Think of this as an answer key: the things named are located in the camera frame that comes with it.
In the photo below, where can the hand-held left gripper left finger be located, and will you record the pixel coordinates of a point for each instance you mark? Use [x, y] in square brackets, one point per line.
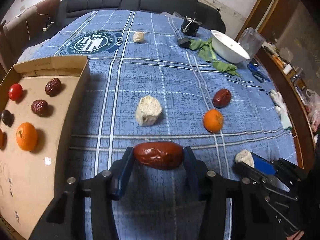
[125, 172]

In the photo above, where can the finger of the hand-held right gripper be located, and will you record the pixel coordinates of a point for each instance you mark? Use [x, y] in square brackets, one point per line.
[250, 172]
[263, 166]

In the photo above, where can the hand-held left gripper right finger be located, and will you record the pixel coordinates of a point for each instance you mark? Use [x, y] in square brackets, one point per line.
[191, 165]

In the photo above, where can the beige foam chunk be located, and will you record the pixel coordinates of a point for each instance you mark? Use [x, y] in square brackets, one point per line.
[138, 37]
[245, 158]
[148, 110]

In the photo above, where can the large red jujube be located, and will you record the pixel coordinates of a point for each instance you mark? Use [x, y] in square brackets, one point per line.
[158, 155]

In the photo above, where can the cardboard box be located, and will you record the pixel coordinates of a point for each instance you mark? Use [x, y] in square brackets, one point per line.
[32, 175]

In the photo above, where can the orange mandarin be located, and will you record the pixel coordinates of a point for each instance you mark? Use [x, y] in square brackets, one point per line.
[26, 136]
[2, 138]
[213, 120]

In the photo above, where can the white glove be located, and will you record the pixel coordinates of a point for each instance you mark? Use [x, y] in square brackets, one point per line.
[282, 110]

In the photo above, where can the wooden side table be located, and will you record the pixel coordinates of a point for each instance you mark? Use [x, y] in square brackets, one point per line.
[297, 105]

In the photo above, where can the white plastic bag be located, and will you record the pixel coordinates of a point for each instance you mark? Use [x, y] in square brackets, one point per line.
[313, 105]

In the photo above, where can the blue scissors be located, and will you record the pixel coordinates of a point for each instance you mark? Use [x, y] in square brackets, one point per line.
[258, 73]

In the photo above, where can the green cloth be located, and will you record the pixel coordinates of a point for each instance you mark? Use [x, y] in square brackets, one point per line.
[225, 67]

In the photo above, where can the black power adapter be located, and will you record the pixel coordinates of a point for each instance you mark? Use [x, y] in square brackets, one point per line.
[184, 42]

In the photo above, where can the white bowl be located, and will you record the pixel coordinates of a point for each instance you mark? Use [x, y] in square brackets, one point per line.
[230, 47]

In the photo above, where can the clear plastic jug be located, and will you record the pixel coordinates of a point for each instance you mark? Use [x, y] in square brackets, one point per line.
[252, 40]

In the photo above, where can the dark plum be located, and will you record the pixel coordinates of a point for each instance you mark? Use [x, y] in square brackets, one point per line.
[7, 117]

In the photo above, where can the red cherry tomato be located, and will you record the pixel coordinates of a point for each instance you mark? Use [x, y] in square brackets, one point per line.
[15, 91]

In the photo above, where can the black sofa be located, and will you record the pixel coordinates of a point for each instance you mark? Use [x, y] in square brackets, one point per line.
[150, 1]

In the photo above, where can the brown cushion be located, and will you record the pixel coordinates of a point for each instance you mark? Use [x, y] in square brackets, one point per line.
[25, 27]

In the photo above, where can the wooden door frame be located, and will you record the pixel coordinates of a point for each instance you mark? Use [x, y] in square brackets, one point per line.
[265, 7]

